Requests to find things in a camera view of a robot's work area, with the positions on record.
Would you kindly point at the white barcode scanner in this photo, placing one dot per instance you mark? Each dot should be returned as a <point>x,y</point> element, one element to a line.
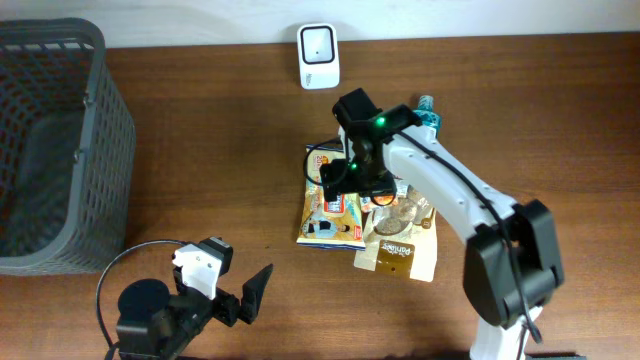
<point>318,56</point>

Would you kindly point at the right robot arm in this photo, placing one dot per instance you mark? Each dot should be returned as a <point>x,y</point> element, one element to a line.
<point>512,259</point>

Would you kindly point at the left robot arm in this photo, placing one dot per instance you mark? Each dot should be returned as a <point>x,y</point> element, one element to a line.
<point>153,323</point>

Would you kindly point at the yellow snack bag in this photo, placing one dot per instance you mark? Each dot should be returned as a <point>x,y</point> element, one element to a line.
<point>331,225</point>

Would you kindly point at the teal mouthwash bottle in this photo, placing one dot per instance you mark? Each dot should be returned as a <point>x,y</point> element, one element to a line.
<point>425,111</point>

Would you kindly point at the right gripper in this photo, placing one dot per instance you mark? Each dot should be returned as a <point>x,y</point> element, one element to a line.
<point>337,179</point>

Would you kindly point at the beige cookie pouch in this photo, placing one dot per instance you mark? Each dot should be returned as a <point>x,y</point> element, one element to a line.
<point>401,240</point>

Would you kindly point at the grey plastic mesh basket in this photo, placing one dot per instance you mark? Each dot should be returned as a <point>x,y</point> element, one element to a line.
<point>67,150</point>

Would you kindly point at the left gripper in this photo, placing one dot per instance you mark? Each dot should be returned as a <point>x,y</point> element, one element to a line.
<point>228,312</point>

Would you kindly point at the orange snack packet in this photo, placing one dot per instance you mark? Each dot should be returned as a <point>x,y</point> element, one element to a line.
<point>369,204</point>

